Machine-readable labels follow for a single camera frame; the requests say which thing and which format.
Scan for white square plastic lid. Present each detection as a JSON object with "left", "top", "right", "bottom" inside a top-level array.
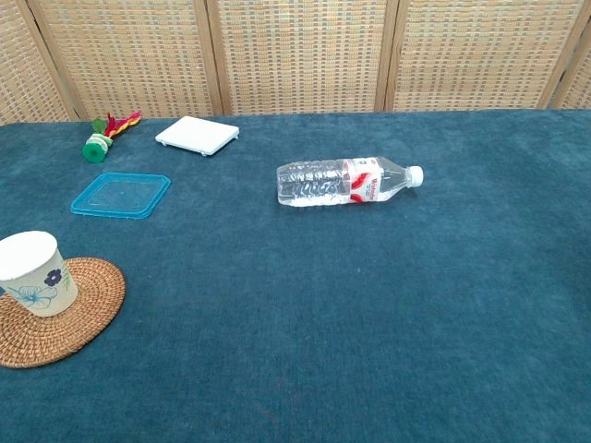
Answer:
[{"left": 154, "top": 115, "right": 241, "bottom": 158}]

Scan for blue carpet table cloth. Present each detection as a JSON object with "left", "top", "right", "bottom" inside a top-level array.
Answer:
[{"left": 0, "top": 109, "right": 591, "bottom": 443}]

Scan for woven bamboo folding screen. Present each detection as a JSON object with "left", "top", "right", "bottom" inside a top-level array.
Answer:
[{"left": 0, "top": 0, "right": 591, "bottom": 126}]

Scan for blue transparent plastic lid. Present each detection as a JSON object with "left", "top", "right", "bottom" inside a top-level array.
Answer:
[{"left": 69, "top": 172, "right": 173, "bottom": 221}]

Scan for white paper cup blue flowers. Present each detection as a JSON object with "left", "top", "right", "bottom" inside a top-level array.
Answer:
[{"left": 0, "top": 230, "right": 80, "bottom": 318}]

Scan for brown woven rattan coaster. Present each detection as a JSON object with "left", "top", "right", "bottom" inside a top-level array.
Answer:
[{"left": 0, "top": 257, "right": 127, "bottom": 369}]

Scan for clear water bottle red label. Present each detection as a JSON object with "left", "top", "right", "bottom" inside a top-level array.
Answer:
[{"left": 276, "top": 156, "right": 425, "bottom": 209}]

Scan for feather shuttlecock green base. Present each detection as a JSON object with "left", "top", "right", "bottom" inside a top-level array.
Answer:
[{"left": 81, "top": 111, "right": 143, "bottom": 164}]

